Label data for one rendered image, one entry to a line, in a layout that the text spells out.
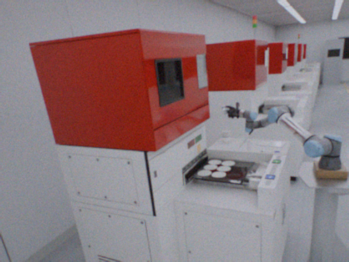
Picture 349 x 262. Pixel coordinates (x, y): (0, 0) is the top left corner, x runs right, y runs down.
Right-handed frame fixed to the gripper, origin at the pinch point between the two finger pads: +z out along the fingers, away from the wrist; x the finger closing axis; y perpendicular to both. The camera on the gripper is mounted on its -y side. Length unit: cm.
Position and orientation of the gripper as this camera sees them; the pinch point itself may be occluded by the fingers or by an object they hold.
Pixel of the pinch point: (223, 108)
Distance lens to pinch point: 265.9
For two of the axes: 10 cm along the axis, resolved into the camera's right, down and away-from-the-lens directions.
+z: -7.8, -2.6, 5.7
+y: -5.2, 7.8, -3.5
